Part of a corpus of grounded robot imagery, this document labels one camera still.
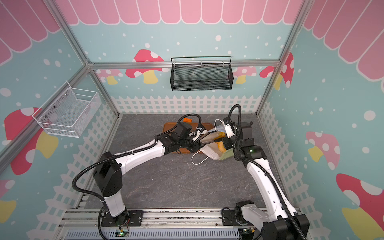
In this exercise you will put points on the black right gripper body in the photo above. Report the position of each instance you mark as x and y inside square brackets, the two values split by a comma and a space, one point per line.
[226, 142]

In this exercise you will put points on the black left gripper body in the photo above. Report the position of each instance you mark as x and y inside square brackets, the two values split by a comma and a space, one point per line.
[188, 143]

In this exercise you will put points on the twisted ring fake bread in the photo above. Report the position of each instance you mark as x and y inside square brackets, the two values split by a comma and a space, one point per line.
[221, 147]

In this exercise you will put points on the steel tongs with black tips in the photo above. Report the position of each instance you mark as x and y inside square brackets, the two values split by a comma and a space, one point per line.
[207, 135]

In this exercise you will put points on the white paper bag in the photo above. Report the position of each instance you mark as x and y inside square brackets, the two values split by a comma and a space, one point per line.
[210, 148]

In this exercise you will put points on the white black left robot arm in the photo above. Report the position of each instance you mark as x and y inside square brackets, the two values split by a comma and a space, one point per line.
[109, 171]

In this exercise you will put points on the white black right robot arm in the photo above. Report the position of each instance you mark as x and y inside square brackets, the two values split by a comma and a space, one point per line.
[264, 180]

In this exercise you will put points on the brown plastic tray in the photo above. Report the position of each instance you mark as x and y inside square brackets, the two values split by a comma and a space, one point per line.
[170, 143]

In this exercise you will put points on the black mesh wall basket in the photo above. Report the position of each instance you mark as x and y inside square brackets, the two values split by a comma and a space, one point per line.
[207, 73]

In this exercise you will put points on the white wire wall basket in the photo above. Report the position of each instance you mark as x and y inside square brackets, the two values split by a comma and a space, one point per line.
[68, 112]

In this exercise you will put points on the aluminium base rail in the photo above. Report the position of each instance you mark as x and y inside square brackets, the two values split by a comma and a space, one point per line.
[176, 224]

